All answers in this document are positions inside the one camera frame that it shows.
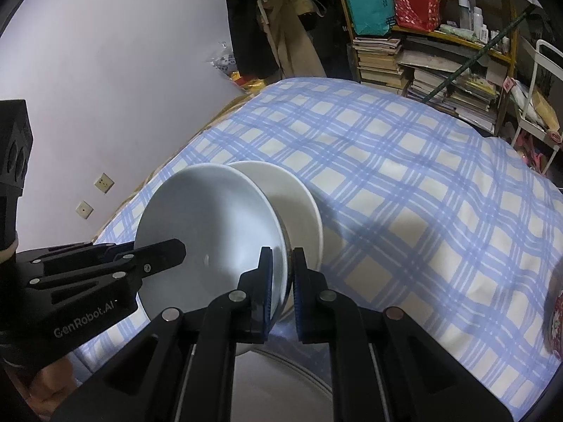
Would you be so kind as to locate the white metal chair frame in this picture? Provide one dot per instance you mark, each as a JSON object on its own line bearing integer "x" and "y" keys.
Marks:
{"x": 535, "y": 79}

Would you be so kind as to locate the beige wall socket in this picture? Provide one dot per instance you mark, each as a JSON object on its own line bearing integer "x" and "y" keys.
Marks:
{"x": 83, "y": 209}
{"x": 104, "y": 183}

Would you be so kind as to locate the white ceramic bowl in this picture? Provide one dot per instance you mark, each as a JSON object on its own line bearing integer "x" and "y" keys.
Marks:
{"x": 211, "y": 211}
{"x": 292, "y": 202}

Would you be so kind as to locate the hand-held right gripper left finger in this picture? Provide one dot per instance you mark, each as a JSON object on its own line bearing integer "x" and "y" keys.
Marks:
{"x": 266, "y": 292}

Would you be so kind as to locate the person's left hand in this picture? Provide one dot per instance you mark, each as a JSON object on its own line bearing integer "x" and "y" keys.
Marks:
{"x": 48, "y": 387}

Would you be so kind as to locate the yellow metal bookshelf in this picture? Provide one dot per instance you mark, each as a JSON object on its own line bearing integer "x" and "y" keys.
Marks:
{"x": 506, "y": 55}

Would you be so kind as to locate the black hanging garment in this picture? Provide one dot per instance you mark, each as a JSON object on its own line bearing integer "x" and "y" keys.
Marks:
{"x": 250, "y": 35}

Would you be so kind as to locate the large red patterned bowl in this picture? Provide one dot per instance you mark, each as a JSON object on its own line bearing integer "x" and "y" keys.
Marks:
{"x": 555, "y": 321}

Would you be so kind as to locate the printed plastic bag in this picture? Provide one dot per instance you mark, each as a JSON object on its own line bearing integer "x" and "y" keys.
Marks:
{"x": 226, "y": 61}

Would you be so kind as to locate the green pole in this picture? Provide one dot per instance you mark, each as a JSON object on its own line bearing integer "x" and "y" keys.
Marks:
{"x": 484, "y": 50}

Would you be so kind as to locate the teal shopping bag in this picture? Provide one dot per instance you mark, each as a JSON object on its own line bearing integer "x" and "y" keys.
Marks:
{"x": 367, "y": 6}

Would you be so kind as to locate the stack of books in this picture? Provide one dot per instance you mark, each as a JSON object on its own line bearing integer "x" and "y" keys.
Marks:
{"x": 380, "y": 68}

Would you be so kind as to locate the white bottles on shelf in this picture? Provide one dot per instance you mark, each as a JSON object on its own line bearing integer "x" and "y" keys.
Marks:
{"x": 473, "y": 17}

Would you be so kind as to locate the pink paper tag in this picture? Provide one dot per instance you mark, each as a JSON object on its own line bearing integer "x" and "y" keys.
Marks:
{"x": 510, "y": 85}

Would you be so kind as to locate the blue checked blanket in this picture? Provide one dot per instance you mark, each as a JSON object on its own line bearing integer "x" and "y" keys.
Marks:
{"x": 396, "y": 184}

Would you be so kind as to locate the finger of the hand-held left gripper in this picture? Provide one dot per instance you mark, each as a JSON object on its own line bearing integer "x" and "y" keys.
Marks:
{"x": 66, "y": 255}
{"x": 162, "y": 255}

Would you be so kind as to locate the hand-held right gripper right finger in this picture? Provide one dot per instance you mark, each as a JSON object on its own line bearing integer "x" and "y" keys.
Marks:
{"x": 300, "y": 294}

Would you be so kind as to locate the pile of books and papers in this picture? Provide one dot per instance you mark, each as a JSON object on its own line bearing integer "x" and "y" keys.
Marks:
{"x": 457, "y": 88}

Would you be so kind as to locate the dark hanging coat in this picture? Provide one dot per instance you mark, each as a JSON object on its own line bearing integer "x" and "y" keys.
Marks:
{"x": 334, "y": 48}

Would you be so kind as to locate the beige hanging trousers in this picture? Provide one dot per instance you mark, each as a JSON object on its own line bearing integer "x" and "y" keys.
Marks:
{"x": 294, "y": 39}

